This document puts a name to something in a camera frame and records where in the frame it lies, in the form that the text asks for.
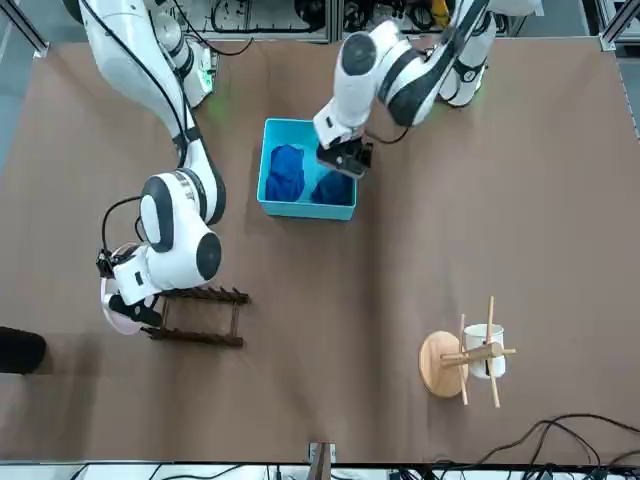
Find black table cable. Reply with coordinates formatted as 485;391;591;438
519;412;640;451
467;419;640;471

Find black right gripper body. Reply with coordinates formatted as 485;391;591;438
95;247;117;280

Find white mug with black handle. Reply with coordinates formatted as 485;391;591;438
462;323;507;381

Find dark wooden dish rack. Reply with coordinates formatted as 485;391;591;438
142;285;250;350

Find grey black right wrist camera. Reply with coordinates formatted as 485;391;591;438
107;293;165;332

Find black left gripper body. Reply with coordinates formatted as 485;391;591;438
344;141;375;174

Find aluminium profile post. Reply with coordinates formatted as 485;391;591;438
0;0;51;62
598;0;640;52

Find cyan plastic box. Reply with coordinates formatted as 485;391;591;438
255;117;360;221

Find pale pink round plate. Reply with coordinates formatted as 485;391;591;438
98;242;146;337

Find aluminium frame beam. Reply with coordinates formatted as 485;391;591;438
199;0;601;45

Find light wooden mug stand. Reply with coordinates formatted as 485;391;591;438
417;295;516;409

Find blue square rag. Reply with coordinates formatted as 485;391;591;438
310;170;354;205
264;144;306;202

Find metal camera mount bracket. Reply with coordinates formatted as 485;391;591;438
308;441;337;480

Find black rounded object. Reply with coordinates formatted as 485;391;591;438
0;325;47;375

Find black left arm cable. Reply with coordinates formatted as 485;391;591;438
364;124;411;145

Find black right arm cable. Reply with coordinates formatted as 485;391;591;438
101;0;202;252

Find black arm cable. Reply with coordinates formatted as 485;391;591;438
364;124;411;145
101;0;202;252

